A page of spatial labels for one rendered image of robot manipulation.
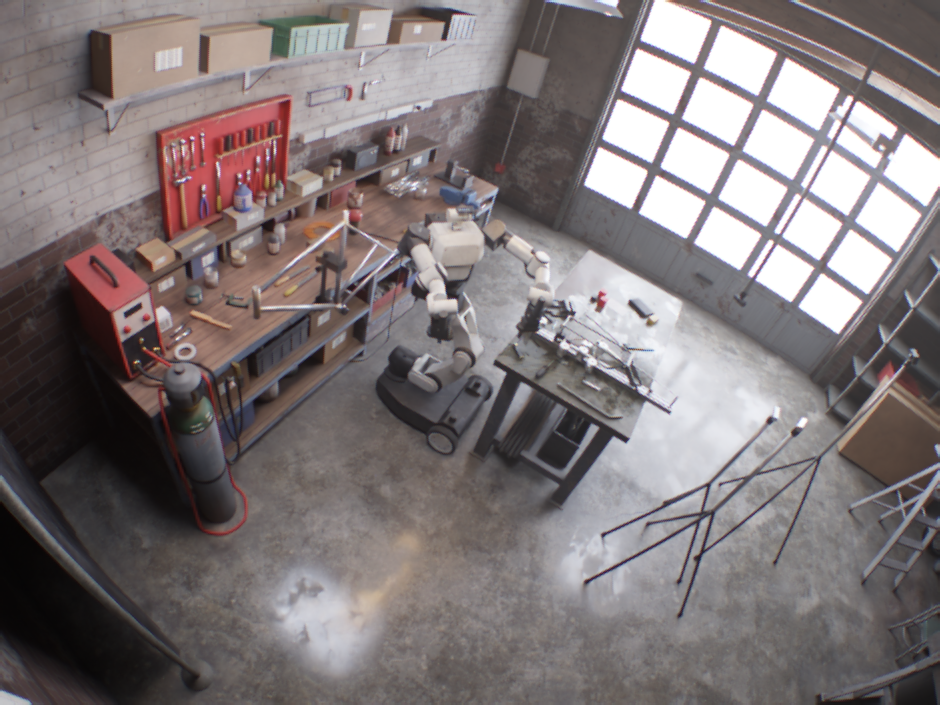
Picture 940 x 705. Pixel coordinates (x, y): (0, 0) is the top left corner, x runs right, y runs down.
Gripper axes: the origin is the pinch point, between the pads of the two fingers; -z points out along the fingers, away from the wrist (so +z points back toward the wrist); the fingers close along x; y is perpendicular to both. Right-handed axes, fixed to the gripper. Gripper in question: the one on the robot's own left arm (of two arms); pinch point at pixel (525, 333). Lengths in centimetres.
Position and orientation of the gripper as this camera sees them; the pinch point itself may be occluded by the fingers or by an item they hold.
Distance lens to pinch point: 254.4
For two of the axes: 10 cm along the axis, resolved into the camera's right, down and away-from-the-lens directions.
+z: 2.4, -7.0, -6.7
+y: -2.9, -7.1, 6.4
